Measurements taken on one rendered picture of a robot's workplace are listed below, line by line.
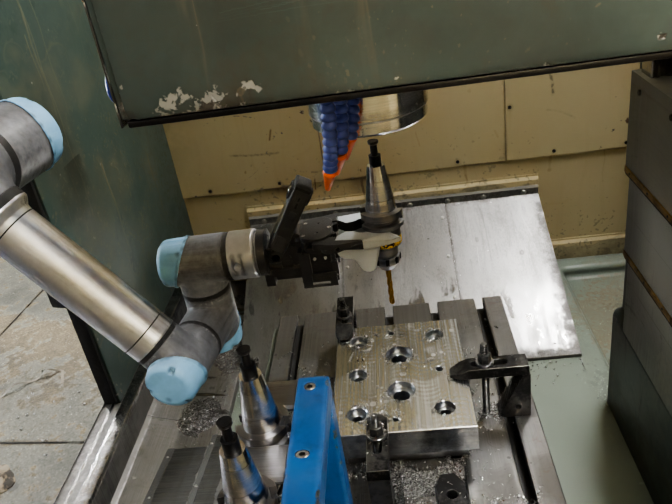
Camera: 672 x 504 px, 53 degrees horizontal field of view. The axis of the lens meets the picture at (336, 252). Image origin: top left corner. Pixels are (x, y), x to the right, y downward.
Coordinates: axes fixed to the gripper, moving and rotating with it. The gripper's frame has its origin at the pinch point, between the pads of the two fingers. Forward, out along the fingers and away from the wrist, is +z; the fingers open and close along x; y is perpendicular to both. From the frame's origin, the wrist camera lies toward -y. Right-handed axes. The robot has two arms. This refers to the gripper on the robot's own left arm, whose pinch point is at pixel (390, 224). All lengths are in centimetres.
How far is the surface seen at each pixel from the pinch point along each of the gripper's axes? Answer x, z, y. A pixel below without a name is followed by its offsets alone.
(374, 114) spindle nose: 8.0, -0.1, -19.3
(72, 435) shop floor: -104, -138, 129
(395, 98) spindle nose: 7.1, 2.7, -20.7
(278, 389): 24.6, -15.5, 8.3
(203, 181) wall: -100, -58, 29
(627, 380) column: -22, 44, 53
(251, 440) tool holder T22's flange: 33.9, -17.2, 7.3
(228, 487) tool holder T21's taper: 43.4, -17.3, 3.9
